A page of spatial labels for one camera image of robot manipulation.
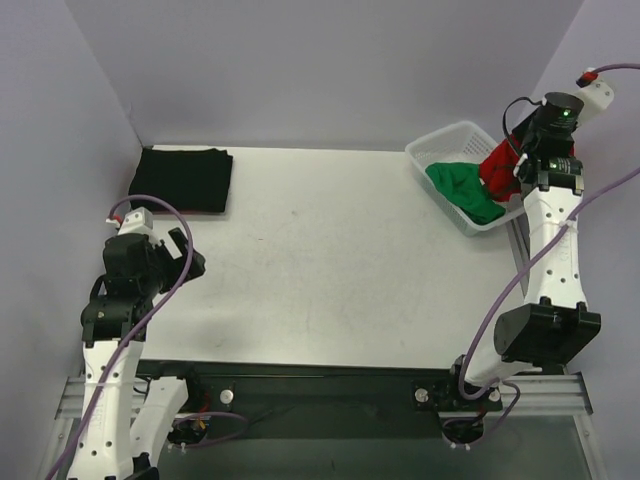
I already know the green t shirt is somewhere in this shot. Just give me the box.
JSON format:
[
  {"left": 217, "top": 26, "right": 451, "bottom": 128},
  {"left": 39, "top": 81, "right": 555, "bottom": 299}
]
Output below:
[{"left": 425, "top": 162, "right": 506, "bottom": 225}]

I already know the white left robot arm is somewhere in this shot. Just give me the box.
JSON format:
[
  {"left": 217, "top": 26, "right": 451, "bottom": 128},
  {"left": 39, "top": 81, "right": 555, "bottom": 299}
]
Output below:
[{"left": 67, "top": 228, "right": 205, "bottom": 479}]

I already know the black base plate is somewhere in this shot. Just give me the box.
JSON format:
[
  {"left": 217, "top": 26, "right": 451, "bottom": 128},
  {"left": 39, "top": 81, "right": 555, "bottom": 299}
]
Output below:
[{"left": 137, "top": 360, "right": 504, "bottom": 443}]

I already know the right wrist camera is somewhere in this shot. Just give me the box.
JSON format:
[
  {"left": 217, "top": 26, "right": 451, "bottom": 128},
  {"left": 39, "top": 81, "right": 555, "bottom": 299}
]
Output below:
[{"left": 573, "top": 67, "right": 615, "bottom": 127}]

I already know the red t shirt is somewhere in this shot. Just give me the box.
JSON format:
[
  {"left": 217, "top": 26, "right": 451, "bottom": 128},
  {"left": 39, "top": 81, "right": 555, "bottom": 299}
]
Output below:
[{"left": 479, "top": 111, "right": 584, "bottom": 202}]

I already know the aluminium frame rail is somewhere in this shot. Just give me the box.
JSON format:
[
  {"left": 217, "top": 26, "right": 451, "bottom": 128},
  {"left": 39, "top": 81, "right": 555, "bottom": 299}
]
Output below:
[{"left": 55, "top": 374, "right": 593, "bottom": 420}]

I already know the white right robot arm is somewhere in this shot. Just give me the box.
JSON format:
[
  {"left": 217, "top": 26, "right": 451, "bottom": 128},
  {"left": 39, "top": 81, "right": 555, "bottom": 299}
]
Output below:
[{"left": 442, "top": 92, "right": 601, "bottom": 408}]

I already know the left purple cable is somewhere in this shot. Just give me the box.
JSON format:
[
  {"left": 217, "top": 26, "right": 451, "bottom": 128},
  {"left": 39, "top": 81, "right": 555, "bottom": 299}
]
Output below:
[{"left": 43, "top": 195, "right": 251, "bottom": 480}]

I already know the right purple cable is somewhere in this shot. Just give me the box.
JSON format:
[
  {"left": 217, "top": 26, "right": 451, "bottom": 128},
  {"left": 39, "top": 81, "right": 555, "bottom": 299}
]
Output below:
[{"left": 439, "top": 62, "right": 640, "bottom": 446}]

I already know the white plastic basket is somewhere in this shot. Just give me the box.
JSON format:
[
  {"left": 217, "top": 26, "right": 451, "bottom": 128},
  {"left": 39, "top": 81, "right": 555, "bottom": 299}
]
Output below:
[{"left": 405, "top": 121, "right": 525, "bottom": 237}]

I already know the folded black t shirt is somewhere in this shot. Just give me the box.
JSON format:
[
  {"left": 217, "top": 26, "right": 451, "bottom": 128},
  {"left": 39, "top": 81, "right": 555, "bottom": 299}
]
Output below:
[{"left": 128, "top": 148, "right": 234, "bottom": 214}]

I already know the purple cable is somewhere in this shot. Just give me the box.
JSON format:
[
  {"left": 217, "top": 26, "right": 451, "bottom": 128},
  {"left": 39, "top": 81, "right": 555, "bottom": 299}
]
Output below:
[
  {"left": 43, "top": 195, "right": 251, "bottom": 480},
  {"left": 439, "top": 62, "right": 640, "bottom": 446}
]

